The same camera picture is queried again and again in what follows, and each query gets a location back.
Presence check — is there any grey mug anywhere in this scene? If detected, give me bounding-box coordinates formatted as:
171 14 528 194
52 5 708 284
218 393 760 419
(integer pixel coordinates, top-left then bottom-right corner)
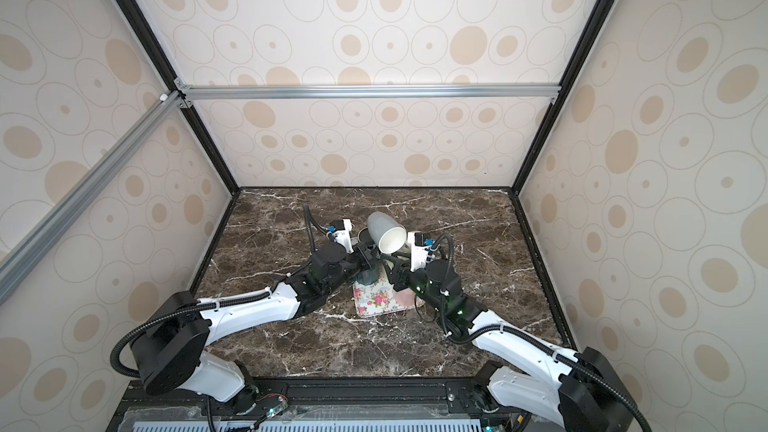
367 212 407 254

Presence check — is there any dark teal mug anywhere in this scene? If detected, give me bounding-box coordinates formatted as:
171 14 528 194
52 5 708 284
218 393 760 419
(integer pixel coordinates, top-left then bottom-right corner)
355 265 380 286

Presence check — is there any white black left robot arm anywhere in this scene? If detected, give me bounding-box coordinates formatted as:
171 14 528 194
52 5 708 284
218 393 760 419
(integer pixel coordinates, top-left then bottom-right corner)
110 242 380 403

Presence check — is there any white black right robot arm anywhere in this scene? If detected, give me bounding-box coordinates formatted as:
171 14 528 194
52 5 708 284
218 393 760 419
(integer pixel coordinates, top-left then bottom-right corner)
381 253 651 431

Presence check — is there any black mug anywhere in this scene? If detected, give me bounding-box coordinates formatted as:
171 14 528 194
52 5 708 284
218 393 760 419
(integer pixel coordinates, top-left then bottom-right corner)
358 228 378 248

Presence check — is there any pink mug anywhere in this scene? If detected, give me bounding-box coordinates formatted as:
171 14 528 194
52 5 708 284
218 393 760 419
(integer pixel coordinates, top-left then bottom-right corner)
394 289 424 309

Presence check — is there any floral rectangular tray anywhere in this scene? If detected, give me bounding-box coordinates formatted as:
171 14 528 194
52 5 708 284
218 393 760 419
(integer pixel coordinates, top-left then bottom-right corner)
353 278 410 318

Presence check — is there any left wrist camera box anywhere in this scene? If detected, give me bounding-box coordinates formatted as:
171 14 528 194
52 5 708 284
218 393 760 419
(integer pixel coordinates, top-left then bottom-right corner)
327 219 353 254

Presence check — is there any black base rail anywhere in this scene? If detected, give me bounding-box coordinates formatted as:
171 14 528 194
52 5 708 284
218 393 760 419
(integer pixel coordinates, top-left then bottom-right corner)
107 377 559 431

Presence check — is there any horizontal aluminium rail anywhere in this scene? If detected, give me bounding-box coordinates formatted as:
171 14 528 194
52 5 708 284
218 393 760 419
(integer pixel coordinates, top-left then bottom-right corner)
181 83 560 100

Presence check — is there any slanted left aluminium rail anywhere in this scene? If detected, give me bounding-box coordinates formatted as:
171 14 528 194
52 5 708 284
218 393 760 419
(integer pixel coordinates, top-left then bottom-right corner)
1 91 182 302

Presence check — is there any right black frame post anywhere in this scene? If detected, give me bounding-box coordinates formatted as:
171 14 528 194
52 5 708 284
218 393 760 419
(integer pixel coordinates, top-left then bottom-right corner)
510 0 616 197

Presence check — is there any black frame post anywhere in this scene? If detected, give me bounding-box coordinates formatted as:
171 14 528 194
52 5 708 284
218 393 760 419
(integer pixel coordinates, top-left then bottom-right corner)
115 0 240 195
510 0 616 197

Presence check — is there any left black frame post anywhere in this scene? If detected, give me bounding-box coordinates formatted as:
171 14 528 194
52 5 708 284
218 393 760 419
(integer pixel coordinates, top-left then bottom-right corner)
115 0 240 195

